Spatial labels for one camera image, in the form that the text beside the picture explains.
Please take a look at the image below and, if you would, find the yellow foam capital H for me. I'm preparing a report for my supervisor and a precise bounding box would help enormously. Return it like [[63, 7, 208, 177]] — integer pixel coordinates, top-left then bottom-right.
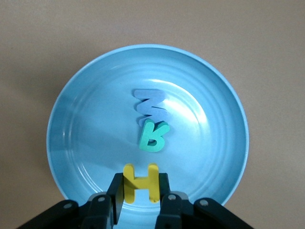
[[122, 163, 160, 205]]

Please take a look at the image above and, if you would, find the dark blue foam letter M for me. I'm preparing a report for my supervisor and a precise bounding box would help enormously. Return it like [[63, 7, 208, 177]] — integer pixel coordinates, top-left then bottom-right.
[[132, 89, 170, 126]]

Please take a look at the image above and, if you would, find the blue plate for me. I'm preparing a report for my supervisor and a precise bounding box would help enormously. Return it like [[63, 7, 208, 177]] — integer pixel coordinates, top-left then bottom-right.
[[46, 43, 250, 226]]

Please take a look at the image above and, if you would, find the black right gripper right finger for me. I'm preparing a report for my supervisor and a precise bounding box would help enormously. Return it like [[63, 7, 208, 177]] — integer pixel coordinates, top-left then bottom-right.
[[154, 173, 253, 229]]

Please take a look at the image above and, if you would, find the green foam letter R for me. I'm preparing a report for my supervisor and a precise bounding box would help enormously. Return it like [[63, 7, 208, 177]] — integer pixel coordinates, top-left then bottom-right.
[[138, 118, 171, 153]]

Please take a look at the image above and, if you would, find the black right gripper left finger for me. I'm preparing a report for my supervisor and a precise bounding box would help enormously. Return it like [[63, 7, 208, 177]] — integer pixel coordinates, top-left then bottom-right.
[[18, 173, 125, 229]]

